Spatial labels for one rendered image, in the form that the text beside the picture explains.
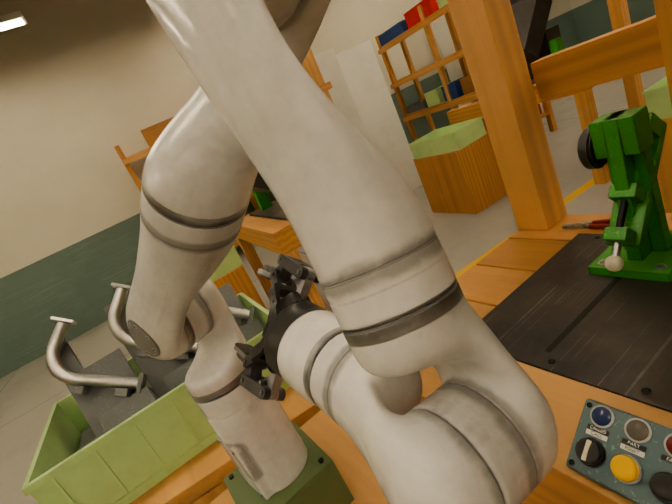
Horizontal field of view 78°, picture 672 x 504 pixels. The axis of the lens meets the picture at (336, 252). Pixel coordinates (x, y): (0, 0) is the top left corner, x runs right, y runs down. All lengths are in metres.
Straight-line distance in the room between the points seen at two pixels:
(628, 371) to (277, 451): 0.48
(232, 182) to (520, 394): 0.25
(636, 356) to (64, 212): 7.06
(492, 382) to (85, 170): 7.11
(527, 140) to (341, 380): 0.91
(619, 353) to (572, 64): 0.64
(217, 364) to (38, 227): 6.82
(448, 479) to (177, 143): 0.28
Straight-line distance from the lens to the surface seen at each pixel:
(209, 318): 0.55
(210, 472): 1.05
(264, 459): 0.63
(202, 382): 0.57
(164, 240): 0.39
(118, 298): 1.28
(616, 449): 0.56
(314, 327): 0.34
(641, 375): 0.69
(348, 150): 0.20
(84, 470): 1.12
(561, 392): 0.67
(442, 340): 0.21
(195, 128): 0.34
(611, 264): 0.83
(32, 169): 7.34
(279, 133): 0.20
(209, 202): 0.35
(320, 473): 0.66
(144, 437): 1.09
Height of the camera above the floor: 1.36
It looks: 17 degrees down
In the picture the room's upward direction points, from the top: 25 degrees counter-clockwise
